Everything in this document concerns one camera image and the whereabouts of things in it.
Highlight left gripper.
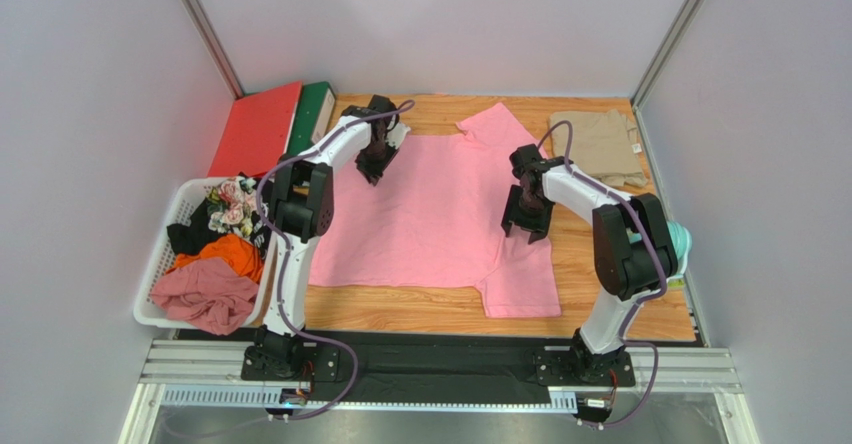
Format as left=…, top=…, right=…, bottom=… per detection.
left=356, top=136, right=400, bottom=184

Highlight pink t-shirt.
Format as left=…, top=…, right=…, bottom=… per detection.
left=309, top=104, right=561, bottom=318

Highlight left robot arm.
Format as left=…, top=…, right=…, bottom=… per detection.
left=241, top=95, right=415, bottom=381

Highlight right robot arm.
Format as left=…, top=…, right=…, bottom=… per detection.
left=501, top=144, right=680, bottom=384

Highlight green binder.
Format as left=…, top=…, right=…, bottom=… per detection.
left=285, top=81, right=336, bottom=155

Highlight folded beige t-shirt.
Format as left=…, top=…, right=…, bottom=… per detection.
left=549, top=109, right=649, bottom=188

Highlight red binder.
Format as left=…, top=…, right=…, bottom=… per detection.
left=207, top=81, right=303, bottom=178

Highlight floral garment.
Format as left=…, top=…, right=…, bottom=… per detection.
left=205, top=175, right=260, bottom=242

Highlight orange garment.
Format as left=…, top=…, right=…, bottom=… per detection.
left=166, top=234, right=264, bottom=284

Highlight teal headphones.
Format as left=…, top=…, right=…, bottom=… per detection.
left=667, top=221, right=693, bottom=281

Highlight green book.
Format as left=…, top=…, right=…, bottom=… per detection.
left=666, top=276, right=686, bottom=292

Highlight black base mat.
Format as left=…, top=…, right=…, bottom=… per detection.
left=176, top=326, right=637, bottom=406

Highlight dusty pink garment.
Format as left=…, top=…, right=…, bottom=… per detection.
left=150, top=257, right=259, bottom=336

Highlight white laundry basket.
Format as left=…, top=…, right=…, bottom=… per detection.
left=133, top=177, right=277, bottom=330

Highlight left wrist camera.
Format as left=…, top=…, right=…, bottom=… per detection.
left=385, top=121, right=411, bottom=150

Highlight aluminium mounting rail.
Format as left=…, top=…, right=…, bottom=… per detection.
left=120, top=331, right=758, bottom=443

